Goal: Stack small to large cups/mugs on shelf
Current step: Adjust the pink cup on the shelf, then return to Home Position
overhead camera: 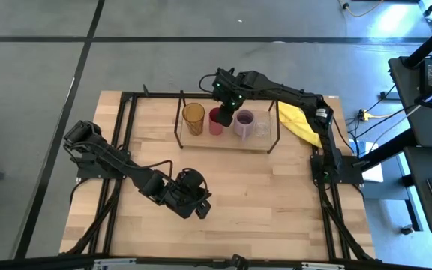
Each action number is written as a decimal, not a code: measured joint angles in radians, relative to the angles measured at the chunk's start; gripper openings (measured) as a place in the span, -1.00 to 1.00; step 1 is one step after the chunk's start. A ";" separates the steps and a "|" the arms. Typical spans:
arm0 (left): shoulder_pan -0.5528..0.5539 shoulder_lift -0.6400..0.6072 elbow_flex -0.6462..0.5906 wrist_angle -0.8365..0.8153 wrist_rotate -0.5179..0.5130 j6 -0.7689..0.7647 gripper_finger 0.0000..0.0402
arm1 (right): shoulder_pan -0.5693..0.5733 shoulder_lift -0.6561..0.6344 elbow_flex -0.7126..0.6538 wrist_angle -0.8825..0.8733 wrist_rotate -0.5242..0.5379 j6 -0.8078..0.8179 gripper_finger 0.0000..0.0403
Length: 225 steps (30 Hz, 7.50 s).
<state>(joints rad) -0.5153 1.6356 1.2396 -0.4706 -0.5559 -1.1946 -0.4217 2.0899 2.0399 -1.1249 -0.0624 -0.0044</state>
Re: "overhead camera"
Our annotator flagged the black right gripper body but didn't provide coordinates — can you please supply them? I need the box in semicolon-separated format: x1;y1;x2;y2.
212;67;246;113

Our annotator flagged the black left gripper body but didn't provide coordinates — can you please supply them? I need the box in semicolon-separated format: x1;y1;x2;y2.
159;169;209;220

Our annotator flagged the purple ribbed ceramic mug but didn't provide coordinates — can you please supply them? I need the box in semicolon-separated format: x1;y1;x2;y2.
232;109;257;143

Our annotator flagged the red plastic cup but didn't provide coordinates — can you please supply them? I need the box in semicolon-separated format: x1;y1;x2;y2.
208;106;225;137

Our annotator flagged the amber faceted plastic tumbler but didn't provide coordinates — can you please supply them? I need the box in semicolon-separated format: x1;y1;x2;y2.
181;102;206;137

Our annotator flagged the small clear glass cup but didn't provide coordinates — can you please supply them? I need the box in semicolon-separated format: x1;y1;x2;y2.
253;114;274;138

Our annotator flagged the yellow cloth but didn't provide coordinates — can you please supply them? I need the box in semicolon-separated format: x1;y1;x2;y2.
277;100;323;149

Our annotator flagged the yellow power plug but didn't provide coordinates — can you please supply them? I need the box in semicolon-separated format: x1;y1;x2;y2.
358;108;375;122

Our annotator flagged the white box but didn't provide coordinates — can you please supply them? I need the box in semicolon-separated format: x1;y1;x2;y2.
353;140;385;184

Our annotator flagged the black side desk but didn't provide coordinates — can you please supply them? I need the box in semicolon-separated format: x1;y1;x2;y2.
387;55;432;127

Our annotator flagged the dark desk with keyboard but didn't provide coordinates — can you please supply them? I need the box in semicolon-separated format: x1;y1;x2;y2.
402;145;432;236

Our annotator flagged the black diagonal beam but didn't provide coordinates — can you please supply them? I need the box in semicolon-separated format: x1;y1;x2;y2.
403;14;432;69

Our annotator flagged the wooden shelf with wire frame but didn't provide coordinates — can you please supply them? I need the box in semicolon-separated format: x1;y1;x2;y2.
173;88;282;155

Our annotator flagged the small black table-level camera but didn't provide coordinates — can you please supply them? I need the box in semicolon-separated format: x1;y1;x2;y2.
230;253;250;270

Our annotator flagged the black aluminium table frame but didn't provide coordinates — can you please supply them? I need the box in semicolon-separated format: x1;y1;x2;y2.
60;89;377;270

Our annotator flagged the yellow floor cable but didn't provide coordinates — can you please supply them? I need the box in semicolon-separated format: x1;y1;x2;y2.
337;0;385;19

